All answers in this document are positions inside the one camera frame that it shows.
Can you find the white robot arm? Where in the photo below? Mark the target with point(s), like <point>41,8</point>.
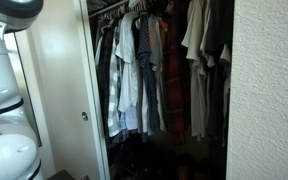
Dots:
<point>4,100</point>

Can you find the navy floral print shirt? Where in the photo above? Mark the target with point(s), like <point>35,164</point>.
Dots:
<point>148,66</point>

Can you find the blue white check shirt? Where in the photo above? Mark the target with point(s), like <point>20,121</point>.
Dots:
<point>114,100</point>

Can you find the red plaid shirt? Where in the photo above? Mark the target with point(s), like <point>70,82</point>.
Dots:
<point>175,83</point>

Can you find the dark black jacket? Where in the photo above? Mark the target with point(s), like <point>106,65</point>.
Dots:
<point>104,76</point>

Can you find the blue grey shirt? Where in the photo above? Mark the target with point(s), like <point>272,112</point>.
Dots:
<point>155,43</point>

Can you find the cream t-shirt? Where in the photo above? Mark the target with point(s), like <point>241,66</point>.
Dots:
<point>197,83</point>

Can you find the round metal door pull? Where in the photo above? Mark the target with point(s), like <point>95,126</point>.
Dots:
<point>84,116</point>

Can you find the orange shirt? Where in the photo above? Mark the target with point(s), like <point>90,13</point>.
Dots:
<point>162,26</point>

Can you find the black t-shirt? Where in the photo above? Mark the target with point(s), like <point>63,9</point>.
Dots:
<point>217,66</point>

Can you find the white sliding closet door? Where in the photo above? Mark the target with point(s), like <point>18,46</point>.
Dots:
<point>64,83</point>

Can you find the closet clothes rail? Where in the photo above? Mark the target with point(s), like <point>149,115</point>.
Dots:
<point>107,8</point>

